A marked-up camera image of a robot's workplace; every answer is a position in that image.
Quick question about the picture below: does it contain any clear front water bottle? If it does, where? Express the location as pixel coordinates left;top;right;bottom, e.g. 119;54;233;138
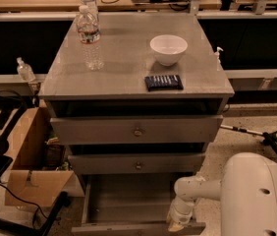
76;5;104;71

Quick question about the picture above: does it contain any grey drawer cabinet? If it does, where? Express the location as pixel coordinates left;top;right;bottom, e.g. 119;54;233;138
38;11;235;182

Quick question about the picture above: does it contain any grey drawer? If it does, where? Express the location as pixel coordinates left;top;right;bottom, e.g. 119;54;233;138
51;115;222;145
72;173;205;236
69;153;205;174

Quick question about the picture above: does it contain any clear water bottle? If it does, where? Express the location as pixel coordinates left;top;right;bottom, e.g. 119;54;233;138
76;5;104;71
81;0;99;21

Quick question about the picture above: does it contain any black tripod with metal pole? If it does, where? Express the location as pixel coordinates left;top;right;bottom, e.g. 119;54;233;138
221;125;277;154

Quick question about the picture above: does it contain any grey middle drawer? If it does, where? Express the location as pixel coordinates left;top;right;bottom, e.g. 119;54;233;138
69;153;205;174

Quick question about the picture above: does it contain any black stand frame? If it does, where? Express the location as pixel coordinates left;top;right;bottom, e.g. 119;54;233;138
0;89;70;236

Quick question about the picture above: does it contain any brown cardboard box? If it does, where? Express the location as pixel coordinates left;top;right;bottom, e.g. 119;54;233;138
6;108;73;207

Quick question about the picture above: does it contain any grey top drawer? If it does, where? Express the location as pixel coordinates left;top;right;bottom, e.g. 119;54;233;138
51;115;222;145

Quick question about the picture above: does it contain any clear rear water bottle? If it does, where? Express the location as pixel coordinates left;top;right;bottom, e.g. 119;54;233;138
81;0;99;21

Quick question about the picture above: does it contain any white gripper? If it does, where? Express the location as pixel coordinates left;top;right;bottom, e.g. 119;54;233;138
168;196;195;232

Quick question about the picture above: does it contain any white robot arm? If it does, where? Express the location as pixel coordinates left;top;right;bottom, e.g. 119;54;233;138
167;152;277;236

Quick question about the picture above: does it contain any dark blue snack packet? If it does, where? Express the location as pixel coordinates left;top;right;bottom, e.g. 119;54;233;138
144;75;184;91

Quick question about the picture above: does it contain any grey bottom drawer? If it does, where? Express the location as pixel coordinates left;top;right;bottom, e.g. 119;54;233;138
72;173;205;236

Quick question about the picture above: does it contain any white bowl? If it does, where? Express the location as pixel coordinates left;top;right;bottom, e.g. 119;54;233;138
149;34;188;66

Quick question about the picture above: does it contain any small clear sanitizer bottle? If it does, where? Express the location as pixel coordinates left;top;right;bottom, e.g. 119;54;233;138
17;57;35;82

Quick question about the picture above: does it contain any white pump dispenser bottle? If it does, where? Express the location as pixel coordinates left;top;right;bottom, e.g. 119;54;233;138
214;46;224;64

